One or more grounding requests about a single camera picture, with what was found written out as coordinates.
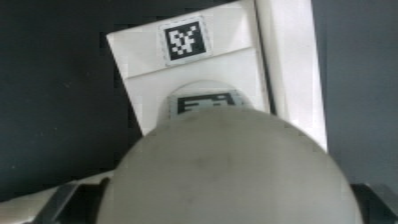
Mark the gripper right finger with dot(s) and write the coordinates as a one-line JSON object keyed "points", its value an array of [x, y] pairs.
{"points": [[377, 203]]}

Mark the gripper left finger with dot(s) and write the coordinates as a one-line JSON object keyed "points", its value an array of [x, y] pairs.
{"points": [[71, 207]]}

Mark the white lamp bulb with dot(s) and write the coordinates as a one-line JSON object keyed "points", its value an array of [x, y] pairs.
{"points": [[226, 168]]}

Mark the white lamp base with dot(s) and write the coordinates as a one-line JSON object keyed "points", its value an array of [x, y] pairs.
{"points": [[190, 62]]}

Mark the white front wall bar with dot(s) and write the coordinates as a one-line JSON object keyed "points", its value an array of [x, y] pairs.
{"points": [[20, 209]]}

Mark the white right wall block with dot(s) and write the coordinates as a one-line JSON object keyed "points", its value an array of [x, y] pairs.
{"points": [[288, 38]]}

